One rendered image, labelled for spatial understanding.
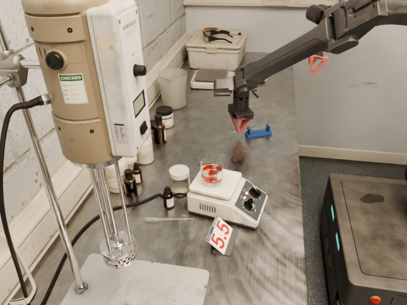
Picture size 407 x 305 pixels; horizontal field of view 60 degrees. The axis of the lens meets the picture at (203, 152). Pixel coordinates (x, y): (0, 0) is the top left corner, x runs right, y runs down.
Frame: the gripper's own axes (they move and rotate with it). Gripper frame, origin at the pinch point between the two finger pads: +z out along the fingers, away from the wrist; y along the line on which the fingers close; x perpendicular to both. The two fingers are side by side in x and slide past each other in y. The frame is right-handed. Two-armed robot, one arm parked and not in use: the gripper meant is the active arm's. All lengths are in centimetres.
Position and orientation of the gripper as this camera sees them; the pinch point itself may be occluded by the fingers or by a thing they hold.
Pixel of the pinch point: (239, 130)
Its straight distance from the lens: 132.9
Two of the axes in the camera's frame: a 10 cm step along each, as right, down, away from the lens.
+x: 9.6, -1.7, 2.2
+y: 2.8, 5.1, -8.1
